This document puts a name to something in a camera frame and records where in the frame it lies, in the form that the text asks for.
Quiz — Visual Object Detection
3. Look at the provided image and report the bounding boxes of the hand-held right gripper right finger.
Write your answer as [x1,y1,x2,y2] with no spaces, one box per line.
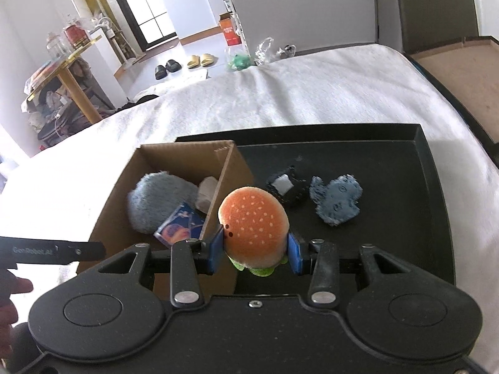
[288,232,422,309]

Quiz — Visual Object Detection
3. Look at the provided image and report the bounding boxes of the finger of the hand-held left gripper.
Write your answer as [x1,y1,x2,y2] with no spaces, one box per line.
[55,241,107,265]

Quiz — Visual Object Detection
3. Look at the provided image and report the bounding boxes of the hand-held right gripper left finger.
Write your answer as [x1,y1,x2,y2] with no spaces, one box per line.
[95,228,227,308]

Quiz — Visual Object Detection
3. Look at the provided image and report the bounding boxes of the brown cardboard box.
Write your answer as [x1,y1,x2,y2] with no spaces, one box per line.
[77,140,255,297]

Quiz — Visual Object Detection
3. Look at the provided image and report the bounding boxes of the purple printed packet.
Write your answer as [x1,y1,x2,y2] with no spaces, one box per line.
[153,201,206,246]

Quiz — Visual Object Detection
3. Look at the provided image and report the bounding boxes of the hamburger plush toy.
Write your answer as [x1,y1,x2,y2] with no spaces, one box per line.
[217,185,291,277]

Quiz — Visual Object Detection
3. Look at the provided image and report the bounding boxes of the large fluffy blue plush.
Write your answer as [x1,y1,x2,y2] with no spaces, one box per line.
[127,170,201,235]

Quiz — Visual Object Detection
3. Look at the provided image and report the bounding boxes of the black tray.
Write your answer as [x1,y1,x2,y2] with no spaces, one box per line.
[89,123,458,295]

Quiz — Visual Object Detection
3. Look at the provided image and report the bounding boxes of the person's left hand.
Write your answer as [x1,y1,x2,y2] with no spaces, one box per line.
[0,269,34,359]

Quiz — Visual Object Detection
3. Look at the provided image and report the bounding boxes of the dark pouch with white patch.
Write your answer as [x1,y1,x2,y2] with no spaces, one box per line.
[265,166,309,208]

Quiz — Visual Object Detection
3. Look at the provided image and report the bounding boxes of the small grey-blue plush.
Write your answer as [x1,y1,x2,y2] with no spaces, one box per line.
[309,174,363,227]

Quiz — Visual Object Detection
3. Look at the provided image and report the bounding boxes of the white fluffy blanket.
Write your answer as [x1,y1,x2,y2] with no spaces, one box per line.
[0,42,492,281]

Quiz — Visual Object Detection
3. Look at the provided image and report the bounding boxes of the yellow round table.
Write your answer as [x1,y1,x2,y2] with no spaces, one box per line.
[21,34,104,126]

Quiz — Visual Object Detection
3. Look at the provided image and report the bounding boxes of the green plastic bag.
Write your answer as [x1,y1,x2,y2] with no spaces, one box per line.
[228,52,250,72]

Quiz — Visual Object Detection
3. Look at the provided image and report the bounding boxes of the clear plastic bag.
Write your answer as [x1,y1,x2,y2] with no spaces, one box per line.
[255,38,299,65]

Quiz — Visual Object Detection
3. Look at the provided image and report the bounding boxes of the glass jar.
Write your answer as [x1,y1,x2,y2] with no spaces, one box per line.
[46,33,65,57]

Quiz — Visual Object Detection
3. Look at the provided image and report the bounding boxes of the red canister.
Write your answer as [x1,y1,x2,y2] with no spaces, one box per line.
[64,23,87,46]

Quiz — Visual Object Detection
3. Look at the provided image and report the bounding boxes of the orange carton box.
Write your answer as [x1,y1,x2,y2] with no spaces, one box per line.
[218,13,241,46]

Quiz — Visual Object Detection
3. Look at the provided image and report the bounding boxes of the white kitchen cabinet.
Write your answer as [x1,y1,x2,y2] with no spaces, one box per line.
[157,0,227,44]

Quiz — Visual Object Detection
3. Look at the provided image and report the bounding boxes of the black box with brown inside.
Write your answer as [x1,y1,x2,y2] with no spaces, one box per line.
[403,36,499,146]

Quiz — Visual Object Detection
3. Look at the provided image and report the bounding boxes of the black framed glass door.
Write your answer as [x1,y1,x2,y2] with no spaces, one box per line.
[112,0,181,46]

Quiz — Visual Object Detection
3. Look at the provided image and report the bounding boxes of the dark leaning board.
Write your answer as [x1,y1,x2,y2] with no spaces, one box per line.
[393,0,481,54]

